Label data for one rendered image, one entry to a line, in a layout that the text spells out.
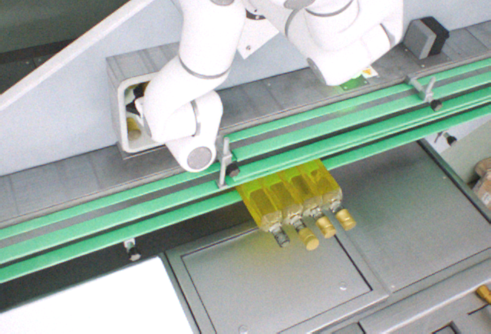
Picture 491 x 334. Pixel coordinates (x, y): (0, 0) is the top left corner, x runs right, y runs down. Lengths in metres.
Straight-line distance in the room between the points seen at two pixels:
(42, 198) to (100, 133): 0.20
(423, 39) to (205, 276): 0.88
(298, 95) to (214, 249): 0.45
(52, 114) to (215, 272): 0.54
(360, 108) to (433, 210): 0.42
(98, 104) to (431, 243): 0.97
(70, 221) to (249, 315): 0.47
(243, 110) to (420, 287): 0.65
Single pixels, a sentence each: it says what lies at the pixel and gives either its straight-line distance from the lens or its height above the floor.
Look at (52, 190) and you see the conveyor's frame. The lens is 1.34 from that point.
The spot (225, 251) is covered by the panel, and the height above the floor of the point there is 1.04.
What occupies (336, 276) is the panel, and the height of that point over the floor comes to 1.22.
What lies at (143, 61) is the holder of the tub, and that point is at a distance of 1.21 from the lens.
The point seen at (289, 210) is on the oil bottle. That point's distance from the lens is 1.36.
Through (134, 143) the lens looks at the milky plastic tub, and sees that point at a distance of 1.32.
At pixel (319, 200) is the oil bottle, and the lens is 1.39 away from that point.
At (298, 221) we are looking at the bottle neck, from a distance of 1.36.
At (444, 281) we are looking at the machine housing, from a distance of 1.56.
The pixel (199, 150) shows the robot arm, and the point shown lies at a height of 1.08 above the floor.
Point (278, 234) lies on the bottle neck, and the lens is 1.33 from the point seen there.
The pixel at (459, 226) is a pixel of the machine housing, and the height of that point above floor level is 1.21.
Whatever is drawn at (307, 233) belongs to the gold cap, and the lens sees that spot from 1.33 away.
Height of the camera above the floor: 1.67
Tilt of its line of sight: 34 degrees down
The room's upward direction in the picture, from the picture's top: 148 degrees clockwise
